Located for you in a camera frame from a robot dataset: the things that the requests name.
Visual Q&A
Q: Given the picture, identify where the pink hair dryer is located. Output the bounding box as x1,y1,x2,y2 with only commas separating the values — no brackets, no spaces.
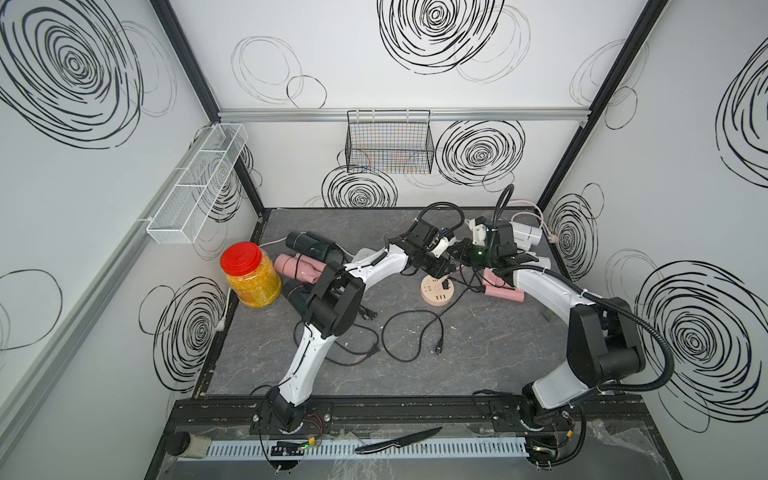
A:
481,268,525,302
274,254,326,284

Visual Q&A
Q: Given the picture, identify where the round beige power strip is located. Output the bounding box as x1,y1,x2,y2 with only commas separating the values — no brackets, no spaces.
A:
420,276,455,307

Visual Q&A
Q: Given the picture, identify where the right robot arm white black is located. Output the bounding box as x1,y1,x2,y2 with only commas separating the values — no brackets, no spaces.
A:
452,218,675,430

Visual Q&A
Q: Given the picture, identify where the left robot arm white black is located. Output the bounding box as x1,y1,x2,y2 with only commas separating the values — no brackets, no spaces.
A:
266,219,455,432

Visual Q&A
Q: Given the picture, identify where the white hair dryer back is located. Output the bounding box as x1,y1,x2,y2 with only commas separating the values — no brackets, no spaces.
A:
510,222,543,251

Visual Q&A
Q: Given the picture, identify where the white square power strip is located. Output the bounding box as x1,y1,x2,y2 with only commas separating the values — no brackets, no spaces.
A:
351,248,387,268

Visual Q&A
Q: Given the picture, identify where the dark green hair dryer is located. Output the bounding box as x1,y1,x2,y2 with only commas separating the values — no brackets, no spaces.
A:
285,231,346,262

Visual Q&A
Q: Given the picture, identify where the jar with red lid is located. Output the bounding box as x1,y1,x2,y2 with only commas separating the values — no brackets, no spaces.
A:
220,242,282,308

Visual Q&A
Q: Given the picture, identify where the white vent strip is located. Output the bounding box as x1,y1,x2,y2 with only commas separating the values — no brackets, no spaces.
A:
203,437,529,461

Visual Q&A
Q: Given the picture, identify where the black kitchen knife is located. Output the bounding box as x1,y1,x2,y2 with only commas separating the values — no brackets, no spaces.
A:
354,427,442,455

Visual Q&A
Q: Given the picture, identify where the tape roll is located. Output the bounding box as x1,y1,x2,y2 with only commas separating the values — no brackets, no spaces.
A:
165,431,212,459

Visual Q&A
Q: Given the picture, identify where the beige power strip cord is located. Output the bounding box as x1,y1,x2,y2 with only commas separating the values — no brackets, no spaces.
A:
509,198,559,244

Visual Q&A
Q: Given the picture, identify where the black wire basket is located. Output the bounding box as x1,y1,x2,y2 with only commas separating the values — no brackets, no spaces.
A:
344,109,435,175

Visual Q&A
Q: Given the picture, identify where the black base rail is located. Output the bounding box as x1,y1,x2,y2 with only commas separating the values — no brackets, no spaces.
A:
167,392,649,436

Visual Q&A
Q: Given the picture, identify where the white wire shelf basket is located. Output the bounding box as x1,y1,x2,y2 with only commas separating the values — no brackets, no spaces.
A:
146,123,248,245

